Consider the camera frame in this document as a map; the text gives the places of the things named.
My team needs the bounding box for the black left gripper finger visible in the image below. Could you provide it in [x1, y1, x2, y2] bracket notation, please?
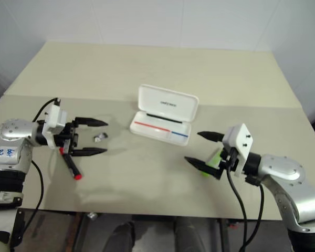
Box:
[73, 117, 109, 129]
[71, 148, 108, 158]

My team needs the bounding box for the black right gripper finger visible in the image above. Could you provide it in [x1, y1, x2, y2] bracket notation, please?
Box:
[197, 130, 224, 143]
[184, 156, 222, 181]

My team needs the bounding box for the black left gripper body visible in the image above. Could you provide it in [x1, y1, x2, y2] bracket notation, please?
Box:
[54, 120, 80, 156]

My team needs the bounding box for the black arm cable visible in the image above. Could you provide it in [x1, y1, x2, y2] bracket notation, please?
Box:
[10, 97, 62, 249]
[225, 157, 265, 252]

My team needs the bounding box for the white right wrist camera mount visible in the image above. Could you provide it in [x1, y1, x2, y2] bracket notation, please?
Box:
[222, 123, 254, 176]

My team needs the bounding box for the small silver binder clip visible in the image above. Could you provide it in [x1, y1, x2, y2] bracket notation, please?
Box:
[93, 132, 108, 143]

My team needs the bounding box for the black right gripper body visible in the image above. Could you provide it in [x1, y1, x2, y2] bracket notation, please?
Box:
[219, 148, 240, 172]

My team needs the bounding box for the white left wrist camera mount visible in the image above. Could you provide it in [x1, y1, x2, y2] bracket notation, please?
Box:
[41, 104, 69, 150]

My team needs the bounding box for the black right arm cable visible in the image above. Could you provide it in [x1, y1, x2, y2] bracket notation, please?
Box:
[225, 157, 265, 252]

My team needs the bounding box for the white open pencil case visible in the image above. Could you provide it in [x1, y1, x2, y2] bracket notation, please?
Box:
[129, 83, 200, 147]

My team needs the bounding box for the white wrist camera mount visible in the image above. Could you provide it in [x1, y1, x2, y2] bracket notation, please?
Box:
[41, 104, 69, 150]
[222, 123, 254, 176]

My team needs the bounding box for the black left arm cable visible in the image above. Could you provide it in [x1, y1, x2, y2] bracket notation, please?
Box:
[10, 97, 62, 249]

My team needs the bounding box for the dark rounded shape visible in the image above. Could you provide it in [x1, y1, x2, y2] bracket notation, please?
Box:
[107, 221, 136, 252]

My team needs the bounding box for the green highlighter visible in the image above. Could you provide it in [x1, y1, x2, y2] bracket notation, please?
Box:
[201, 150, 224, 178]

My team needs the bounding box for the black pen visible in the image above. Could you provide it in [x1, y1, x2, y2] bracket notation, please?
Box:
[146, 113, 183, 124]

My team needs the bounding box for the black marker with red ends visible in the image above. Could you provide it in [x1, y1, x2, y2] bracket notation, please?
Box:
[59, 146, 83, 181]

